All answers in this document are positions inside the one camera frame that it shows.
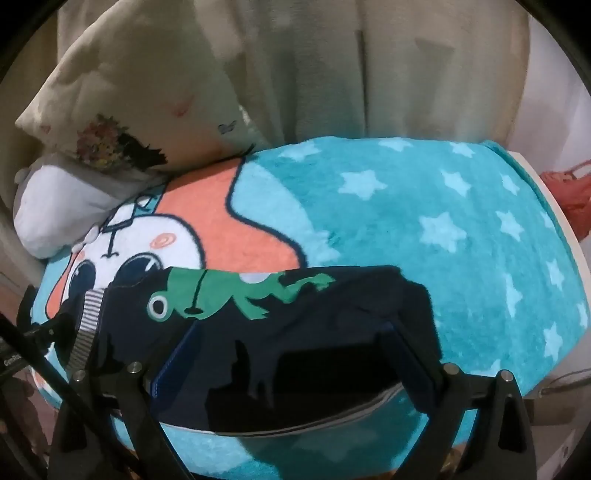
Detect white plush pillow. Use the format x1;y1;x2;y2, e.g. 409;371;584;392
13;153;164;259

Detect cream floral pillow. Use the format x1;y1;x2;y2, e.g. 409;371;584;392
16;1;259;172

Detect teal cartoon fleece blanket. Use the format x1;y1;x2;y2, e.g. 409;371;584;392
32;136;590;480

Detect navy frog print pants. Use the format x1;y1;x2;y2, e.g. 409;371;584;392
56;266;442;435

